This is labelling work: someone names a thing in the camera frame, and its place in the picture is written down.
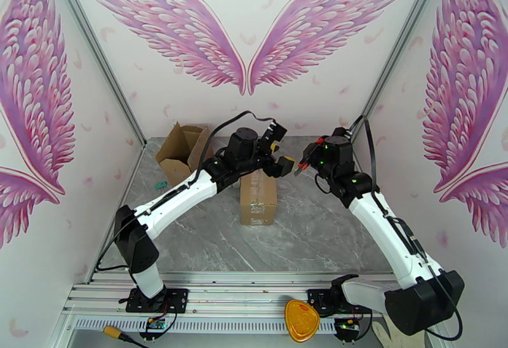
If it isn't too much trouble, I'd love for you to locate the white slotted cable tray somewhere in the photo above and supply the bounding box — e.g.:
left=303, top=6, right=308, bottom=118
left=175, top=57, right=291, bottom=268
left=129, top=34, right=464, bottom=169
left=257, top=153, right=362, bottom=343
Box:
left=72, top=318, right=339, bottom=335

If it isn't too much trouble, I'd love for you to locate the red black power wire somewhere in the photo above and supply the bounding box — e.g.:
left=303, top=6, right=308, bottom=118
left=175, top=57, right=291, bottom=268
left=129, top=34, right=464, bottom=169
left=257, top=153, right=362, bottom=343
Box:
left=317, top=307, right=375, bottom=342
left=116, top=297, right=178, bottom=338

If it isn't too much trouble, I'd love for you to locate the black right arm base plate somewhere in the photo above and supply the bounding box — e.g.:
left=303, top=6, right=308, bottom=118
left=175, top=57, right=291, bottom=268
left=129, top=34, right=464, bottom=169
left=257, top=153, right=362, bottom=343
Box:
left=307, top=288, right=373, bottom=316

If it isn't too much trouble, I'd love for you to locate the white work glove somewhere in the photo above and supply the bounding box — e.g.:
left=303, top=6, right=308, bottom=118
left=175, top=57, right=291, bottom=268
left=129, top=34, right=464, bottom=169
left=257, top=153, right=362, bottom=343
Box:
left=371, top=317, right=402, bottom=348

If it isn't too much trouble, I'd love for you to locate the yellow rounded plastic case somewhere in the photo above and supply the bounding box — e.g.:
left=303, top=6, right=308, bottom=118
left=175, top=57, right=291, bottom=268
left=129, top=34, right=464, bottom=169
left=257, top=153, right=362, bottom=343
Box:
left=284, top=299, right=321, bottom=344

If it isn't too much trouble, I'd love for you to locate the red black utility knife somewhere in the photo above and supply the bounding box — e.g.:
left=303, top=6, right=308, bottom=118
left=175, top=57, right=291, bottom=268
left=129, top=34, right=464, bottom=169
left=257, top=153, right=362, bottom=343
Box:
left=294, top=140, right=321, bottom=178

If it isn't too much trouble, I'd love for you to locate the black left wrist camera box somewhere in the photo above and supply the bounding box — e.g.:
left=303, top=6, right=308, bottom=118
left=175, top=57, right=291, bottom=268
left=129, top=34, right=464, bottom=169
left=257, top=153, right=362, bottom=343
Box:
left=260, top=120, right=288, bottom=146

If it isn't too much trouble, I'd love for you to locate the yellow plug black cable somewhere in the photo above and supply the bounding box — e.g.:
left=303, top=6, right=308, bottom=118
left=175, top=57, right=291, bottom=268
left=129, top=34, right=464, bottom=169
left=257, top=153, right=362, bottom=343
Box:
left=103, top=325, right=151, bottom=348

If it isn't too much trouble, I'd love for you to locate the brown taped cardboard box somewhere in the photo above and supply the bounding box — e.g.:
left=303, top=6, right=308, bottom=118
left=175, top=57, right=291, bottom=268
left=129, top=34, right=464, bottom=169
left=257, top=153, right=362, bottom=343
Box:
left=239, top=168, right=278, bottom=227
left=154, top=121, right=212, bottom=186

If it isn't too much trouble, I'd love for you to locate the aluminium rail frame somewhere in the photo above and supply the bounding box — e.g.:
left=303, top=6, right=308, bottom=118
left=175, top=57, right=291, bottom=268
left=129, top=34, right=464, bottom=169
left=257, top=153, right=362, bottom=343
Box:
left=50, top=271, right=454, bottom=348

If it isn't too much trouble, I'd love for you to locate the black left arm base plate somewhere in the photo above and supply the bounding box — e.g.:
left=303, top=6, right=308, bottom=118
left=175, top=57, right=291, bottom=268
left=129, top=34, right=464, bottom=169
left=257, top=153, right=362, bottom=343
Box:
left=126, top=288, right=189, bottom=314

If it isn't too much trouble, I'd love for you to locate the aluminium corner post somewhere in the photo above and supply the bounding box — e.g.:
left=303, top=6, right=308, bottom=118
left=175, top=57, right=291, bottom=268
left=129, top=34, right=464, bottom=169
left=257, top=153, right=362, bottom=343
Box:
left=43, top=0, right=149, bottom=149
left=348, top=0, right=454, bottom=146

